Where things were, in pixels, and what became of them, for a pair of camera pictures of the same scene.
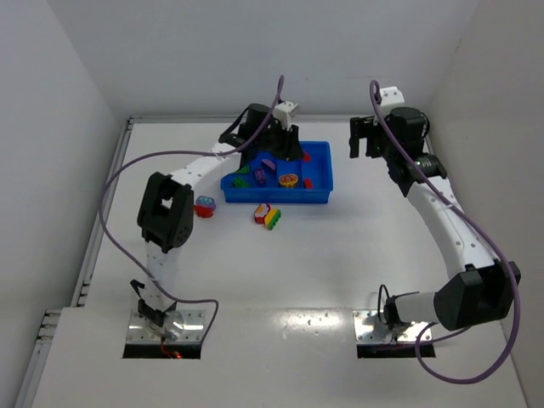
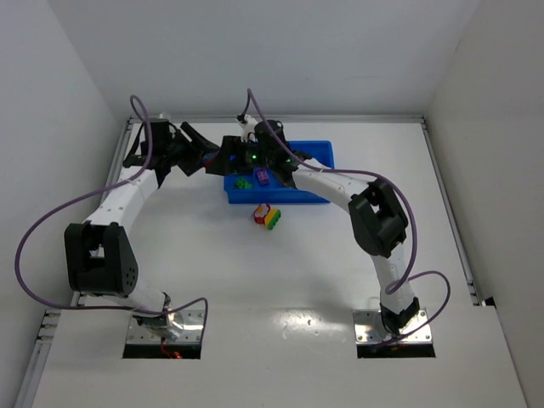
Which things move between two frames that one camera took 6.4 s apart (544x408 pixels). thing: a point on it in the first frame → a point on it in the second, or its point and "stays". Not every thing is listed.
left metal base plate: [179, 325] stays
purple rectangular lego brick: [260, 175] stays
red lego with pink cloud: [261, 211] stays
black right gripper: [365, 138] → [229, 155]
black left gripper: [282, 142] → [183, 151]
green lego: [240, 182] stays
